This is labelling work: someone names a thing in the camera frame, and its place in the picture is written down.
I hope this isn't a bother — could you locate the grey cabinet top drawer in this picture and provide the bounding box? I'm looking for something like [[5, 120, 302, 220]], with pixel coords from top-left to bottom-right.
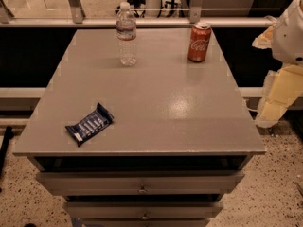
[[36, 170, 244, 196]]

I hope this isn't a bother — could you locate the metal railing frame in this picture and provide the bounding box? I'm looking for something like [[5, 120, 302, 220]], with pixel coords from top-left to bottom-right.
[[0, 0, 289, 28]]

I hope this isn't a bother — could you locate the black pole at left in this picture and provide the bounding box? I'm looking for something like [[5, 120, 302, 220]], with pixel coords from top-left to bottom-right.
[[0, 126, 14, 177]]

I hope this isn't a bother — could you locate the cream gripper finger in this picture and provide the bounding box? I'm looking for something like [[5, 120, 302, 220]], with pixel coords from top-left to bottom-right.
[[255, 63, 303, 128], [252, 26, 275, 49]]

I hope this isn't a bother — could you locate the clear plastic water bottle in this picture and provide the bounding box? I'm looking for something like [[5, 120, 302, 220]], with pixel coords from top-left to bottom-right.
[[116, 2, 136, 66]]

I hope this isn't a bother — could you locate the grey cabinet drawer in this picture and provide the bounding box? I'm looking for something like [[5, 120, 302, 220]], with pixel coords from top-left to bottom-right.
[[63, 202, 223, 220], [36, 170, 244, 196]]

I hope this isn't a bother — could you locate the blue rxbar blueberry wrapper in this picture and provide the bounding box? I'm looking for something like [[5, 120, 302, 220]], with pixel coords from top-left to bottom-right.
[[65, 103, 114, 147]]

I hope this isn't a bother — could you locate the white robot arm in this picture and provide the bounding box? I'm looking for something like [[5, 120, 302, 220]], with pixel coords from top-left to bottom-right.
[[252, 0, 303, 128]]

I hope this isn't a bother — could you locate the red coke can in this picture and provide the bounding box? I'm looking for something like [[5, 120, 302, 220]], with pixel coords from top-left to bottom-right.
[[187, 22, 212, 62]]

